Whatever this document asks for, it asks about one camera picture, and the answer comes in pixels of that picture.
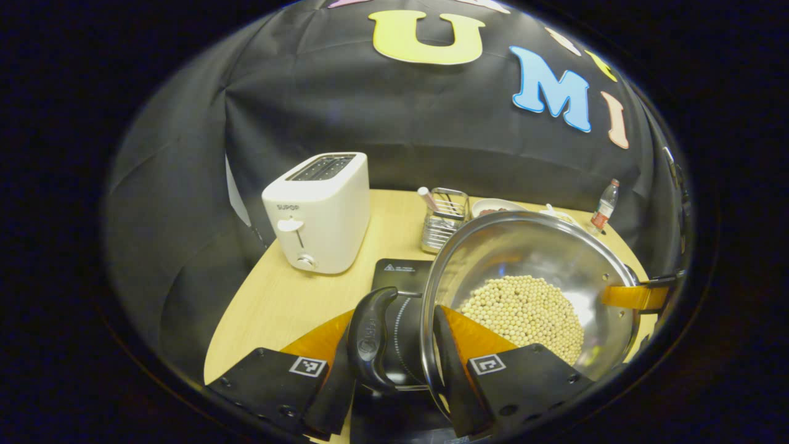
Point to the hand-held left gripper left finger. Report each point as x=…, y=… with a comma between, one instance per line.
x=271, y=382

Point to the black backdrop cloth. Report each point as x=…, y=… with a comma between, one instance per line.
x=370, y=111

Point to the pile of soybeans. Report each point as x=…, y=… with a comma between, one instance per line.
x=524, y=314

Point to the white divided dish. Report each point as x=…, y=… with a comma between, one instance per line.
x=558, y=214

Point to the pink-tipped stick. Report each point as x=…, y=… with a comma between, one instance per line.
x=426, y=197

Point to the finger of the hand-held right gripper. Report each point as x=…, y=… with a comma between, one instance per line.
x=635, y=297

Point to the black induction cooktop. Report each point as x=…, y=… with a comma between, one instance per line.
x=400, y=274

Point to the white toaster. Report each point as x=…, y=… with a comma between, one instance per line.
x=320, y=216

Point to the red meat piece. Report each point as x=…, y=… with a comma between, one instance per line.
x=493, y=212

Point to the clear plastic water bottle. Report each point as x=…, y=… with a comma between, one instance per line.
x=604, y=206

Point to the white round plate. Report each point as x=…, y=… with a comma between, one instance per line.
x=493, y=203

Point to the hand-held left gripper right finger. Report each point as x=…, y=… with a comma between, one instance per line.
x=450, y=370

